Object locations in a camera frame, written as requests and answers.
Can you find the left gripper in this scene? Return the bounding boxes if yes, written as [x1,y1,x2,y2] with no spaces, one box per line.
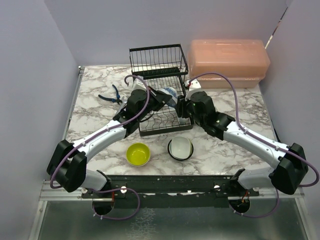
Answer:
[137,86,173,121]

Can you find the blue floral bowl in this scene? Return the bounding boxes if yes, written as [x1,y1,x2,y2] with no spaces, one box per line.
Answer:
[158,86,179,109]

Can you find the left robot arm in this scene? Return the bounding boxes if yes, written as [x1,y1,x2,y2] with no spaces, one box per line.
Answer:
[46,87,172,198]

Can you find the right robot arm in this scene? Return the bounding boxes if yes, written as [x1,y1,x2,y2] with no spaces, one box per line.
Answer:
[175,91,309,196]

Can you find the silver wrench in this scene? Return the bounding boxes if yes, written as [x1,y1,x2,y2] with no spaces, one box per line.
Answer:
[118,96,127,111]

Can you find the black rimmed bowl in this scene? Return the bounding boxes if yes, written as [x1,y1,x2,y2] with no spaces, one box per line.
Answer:
[167,136,194,161]

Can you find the yellow-green bowl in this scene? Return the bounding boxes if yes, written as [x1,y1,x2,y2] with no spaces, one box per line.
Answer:
[125,142,151,167]

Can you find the pink plastic storage box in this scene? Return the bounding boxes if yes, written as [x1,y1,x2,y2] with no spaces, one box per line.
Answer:
[187,39,271,89]

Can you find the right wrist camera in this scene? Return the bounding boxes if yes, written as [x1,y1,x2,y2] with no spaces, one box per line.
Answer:
[184,78,202,92]

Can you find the black wire dish rack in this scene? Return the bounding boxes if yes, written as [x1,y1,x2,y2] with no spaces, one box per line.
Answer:
[129,43,194,137]

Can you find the blue handled pliers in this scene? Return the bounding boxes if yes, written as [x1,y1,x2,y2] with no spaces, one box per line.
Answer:
[98,84,124,105]

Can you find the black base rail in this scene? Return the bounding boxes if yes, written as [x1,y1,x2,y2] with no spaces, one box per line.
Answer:
[49,172,266,208]

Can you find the aluminium frame rail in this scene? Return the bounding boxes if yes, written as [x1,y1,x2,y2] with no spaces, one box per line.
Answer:
[39,179,93,201]

